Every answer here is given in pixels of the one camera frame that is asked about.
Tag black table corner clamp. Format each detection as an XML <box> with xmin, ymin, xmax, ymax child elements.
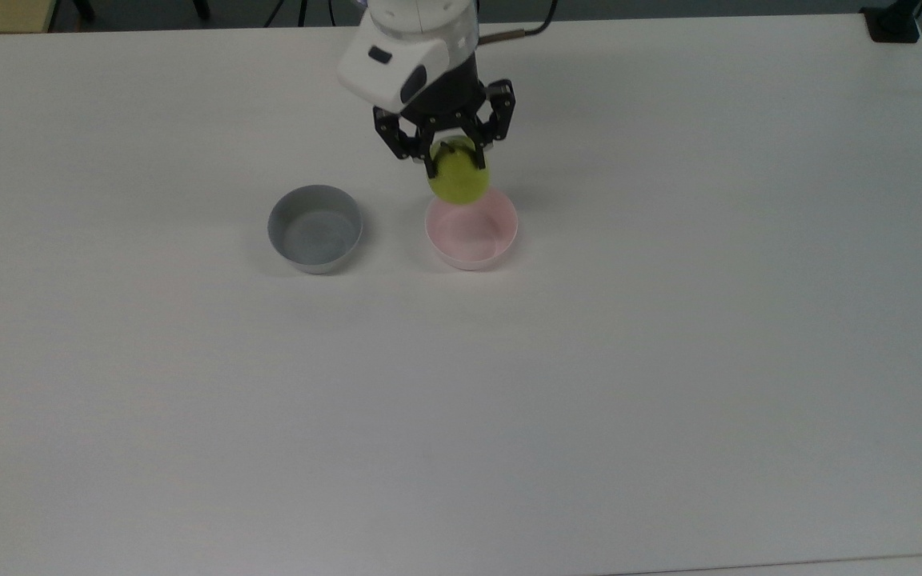
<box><xmin>861</xmin><ymin>0</ymin><xmax>922</xmax><ymax>43</ymax></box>

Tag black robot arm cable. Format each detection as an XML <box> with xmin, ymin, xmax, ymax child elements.
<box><xmin>477</xmin><ymin>0</ymin><xmax>559</xmax><ymax>45</ymax></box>

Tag green pear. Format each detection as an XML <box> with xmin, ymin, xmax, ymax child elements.
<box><xmin>427</xmin><ymin>136</ymin><xmax>491</xmax><ymax>203</ymax></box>

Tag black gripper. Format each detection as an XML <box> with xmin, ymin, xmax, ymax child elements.
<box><xmin>373</xmin><ymin>54</ymin><xmax>516</xmax><ymax>179</ymax></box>

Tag grey plastic bowl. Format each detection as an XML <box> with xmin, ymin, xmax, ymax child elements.
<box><xmin>267</xmin><ymin>185</ymin><xmax>364</xmax><ymax>275</ymax></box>

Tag pink plastic bowl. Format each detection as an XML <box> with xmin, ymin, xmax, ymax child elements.
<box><xmin>425</xmin><ymin>188</ymin><xmax>519</xmax><ymax>271</ymax></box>

